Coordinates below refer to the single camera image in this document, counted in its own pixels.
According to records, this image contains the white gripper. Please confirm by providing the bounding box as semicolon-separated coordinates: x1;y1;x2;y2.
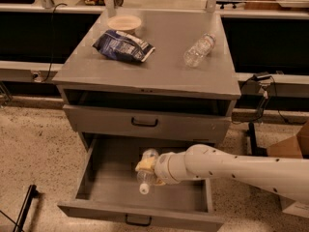
135;153;179;186

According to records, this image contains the blue label plastic bottle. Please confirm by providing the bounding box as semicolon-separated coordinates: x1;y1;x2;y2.
137;149;158;195

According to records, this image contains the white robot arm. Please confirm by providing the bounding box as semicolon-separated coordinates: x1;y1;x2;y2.
135;144;309;204

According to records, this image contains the open grey bottom drawer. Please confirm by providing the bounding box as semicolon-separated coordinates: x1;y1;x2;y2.
58;135;224;232

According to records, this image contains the closed grey upper drawer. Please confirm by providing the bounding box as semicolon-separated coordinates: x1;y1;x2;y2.
64;104;231;144

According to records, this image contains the grey drawer cabinet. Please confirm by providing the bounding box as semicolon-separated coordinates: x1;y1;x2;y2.
53;10;240;149

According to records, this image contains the clear plastic water bottle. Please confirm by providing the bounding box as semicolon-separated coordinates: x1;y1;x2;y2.
183;33;216;68

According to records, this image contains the black metal stand leg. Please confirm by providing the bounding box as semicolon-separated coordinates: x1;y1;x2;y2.
247;122;258;156

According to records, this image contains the black bar lower left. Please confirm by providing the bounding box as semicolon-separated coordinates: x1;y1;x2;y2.
13;185;39;232

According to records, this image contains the blue chip bag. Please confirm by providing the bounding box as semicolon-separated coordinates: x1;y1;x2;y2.
93;30;155;63

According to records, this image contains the cardboard box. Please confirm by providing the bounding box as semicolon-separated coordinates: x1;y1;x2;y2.
267;122;309;159

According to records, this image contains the beige paper bowl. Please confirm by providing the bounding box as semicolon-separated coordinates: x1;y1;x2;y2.
107;14;142;33

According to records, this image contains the black hanging cable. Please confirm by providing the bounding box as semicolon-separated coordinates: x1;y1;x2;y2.
42;3;69;83

